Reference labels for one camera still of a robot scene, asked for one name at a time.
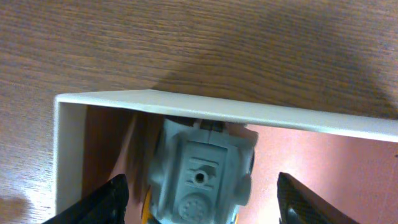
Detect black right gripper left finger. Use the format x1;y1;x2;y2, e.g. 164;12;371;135
43;174;129;224

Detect white cardboard box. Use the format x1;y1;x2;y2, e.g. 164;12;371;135
50;90;397;223

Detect yellow grey toy truck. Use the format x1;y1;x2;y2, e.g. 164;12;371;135
141;117;258;224

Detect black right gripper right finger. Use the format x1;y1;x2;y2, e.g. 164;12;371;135
277;172;358;224

